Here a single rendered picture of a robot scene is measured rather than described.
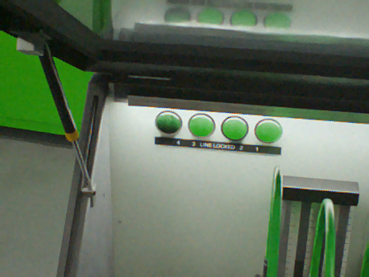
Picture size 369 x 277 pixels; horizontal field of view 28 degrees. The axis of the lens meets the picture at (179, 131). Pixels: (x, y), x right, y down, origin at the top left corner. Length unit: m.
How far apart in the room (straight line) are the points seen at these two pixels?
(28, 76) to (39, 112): 0.21
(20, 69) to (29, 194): 0.68
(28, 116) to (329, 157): 2.89
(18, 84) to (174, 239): 2.64
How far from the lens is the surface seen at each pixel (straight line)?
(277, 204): 1.07
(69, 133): 1.15
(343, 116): 1.31
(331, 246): 1.10
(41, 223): 3.53
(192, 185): 1.42
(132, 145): 1.40
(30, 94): 4.04
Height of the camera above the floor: 2.01
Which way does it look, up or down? 28 degrees down
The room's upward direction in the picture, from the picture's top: 1 degrees clockwise
